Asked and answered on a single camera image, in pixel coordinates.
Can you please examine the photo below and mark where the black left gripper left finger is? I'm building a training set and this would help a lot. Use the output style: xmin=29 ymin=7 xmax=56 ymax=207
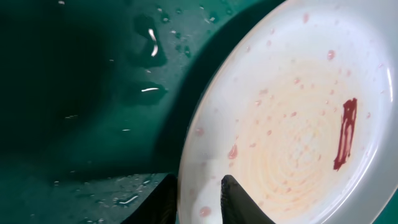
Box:
xmin=121 ymin=174 xmax=177 ymax=224

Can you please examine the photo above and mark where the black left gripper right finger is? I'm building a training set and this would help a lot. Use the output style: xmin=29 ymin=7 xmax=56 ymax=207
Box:
xmin=220 ymin=175 xmax=275 ymax=224

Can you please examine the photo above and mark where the teal plastic tray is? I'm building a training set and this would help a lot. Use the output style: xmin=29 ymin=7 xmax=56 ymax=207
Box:
xmin=0 ymin=0 xmax=398 ymax=224

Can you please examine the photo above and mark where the light blue plate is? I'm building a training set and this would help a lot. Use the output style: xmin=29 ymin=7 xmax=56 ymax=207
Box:
xmin=177 ymin=0 xmax=397 ymax=223

